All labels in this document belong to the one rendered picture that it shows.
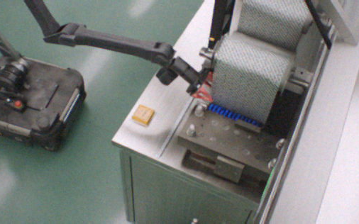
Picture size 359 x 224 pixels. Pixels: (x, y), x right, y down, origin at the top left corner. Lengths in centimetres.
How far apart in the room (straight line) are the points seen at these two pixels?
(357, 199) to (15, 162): 217
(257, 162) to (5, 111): 168
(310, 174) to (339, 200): 26
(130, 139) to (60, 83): 116
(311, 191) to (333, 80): 30
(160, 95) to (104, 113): 111
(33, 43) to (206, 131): 208
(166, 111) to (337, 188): 92
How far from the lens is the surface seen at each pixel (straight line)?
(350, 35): 118
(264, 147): 169
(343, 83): 110
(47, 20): 179
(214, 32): 198
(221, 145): 166
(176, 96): 193
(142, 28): 352
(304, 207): 89
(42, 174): 281
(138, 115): 184
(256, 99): 166
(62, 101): 279
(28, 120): 275
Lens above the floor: 242
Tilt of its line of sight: 54 degrees down
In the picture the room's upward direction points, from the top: 5 degrees clockwise
